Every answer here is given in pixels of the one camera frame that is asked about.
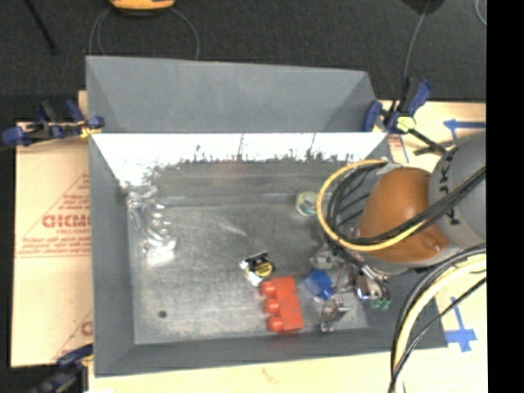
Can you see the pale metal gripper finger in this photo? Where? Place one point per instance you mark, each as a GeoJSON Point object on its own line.
{"type": "Point", "coordinates": [325, 258]}
{"type": "Point", "coordinates": [332, 313]}

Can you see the brown cardboard board, red print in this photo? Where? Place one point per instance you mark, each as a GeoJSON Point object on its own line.
{"type": "Point", "coordinates": [49, 293]}

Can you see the grey metal bin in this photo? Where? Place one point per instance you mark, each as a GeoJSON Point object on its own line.
{"type": "Point", "coordinates": [213, 96]}

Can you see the black and yellow small tool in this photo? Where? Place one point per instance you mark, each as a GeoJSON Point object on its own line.
{"type": "Point", "coordinates": [258, 267]}

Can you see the blue small block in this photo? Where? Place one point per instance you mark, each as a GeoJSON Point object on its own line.
{"type": "Point", "coordinates": [319, 283]}

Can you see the pale green round thing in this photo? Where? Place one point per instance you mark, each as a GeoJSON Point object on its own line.
{"type": "Point", "coordinates": [306, 204]}

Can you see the red toy brick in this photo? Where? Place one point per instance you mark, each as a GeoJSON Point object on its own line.
{"type": "Point", "coordinates": [288, 305]}

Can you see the clear plastic bottle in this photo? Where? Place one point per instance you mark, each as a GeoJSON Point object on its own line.
{"type": "Point", "coordinates": [153, 227]}

